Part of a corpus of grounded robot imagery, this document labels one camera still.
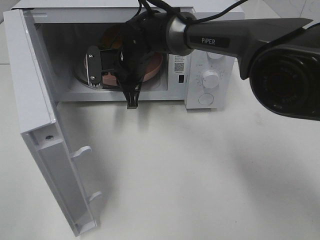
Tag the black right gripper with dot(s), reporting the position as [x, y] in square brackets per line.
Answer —
[126, 61]

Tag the pink round plate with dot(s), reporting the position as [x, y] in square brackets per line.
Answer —
[109, 80]

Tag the burger with lettuce and tomato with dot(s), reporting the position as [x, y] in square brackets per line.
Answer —
[112, 38]

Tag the round white door button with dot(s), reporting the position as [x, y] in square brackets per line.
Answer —
[206, 99]

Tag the white microwave knob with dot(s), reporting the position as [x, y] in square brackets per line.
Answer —
[210, 79]
[214, 56]

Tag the white microwave door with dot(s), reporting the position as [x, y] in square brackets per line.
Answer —
[39, 120]

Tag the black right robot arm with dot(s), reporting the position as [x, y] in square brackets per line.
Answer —
[279, 56]

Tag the white warning label sticker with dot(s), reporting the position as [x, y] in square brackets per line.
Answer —
[179, 64]

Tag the glass microwave turntable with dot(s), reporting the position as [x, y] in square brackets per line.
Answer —
[81, 75]

